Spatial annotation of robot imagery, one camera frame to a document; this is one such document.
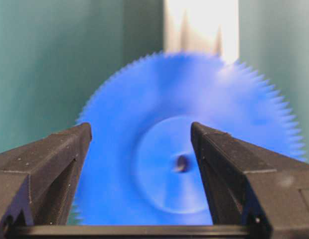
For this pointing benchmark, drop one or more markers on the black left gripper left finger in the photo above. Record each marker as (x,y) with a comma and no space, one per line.
(38,180)

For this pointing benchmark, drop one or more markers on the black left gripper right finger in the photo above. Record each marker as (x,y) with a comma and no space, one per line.
(265,192)

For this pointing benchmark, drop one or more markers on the large blue gear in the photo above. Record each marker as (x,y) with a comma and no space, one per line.
(141,122)

